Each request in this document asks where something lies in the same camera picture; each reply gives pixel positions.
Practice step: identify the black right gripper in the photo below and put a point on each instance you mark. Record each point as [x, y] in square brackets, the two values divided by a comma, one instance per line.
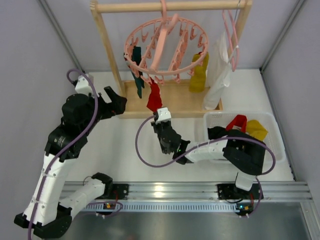
[161, 125]

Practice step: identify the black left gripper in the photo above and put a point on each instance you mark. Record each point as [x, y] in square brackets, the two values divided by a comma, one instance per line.
[108, 105]

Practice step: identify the red sock with pompom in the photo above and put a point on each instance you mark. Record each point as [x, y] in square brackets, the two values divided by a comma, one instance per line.
[239, 121]
[154, 99]

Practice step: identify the pink round clip hanger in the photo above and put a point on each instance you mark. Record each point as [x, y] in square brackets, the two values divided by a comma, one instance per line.
[145, 47]

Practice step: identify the yellow sock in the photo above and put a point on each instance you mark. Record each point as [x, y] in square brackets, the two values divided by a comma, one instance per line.
[198, 80]
[256, 130]

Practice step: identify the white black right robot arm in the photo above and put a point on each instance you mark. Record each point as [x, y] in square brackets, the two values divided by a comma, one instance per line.
[246, 153]

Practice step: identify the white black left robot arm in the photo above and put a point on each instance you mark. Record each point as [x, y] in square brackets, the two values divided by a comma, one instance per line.
[47, 216]

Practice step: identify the pink clothes hanger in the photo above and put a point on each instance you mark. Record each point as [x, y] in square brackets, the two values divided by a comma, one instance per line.
[232, 40]

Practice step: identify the wooden clothes rack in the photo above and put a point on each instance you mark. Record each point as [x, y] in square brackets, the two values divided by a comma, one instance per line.
[175, 96]

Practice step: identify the white cloth garment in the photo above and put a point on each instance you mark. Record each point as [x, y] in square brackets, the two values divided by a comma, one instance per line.
[218, 73]

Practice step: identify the white perforated plastic basket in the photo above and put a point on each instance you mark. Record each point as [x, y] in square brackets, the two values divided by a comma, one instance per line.
[273, 139]

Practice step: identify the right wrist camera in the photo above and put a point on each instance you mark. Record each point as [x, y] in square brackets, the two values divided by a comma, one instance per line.
[162, 115]

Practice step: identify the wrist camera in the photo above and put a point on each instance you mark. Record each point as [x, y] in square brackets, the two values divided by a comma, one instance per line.
[82, 86]
[162, 115]

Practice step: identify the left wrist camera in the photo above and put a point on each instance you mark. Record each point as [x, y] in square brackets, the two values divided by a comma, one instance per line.
[82, 86]

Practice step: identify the aluminium mounting rail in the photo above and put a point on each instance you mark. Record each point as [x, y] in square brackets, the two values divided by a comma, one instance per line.
[281, 191]

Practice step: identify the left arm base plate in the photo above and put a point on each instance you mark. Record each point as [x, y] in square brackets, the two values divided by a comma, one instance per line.
[120, 191]

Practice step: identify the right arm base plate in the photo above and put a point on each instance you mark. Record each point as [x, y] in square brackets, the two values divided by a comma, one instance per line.
[229, 191]

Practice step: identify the grey slotted cable duct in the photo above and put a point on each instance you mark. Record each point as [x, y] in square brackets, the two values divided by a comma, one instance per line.
[177, 207]

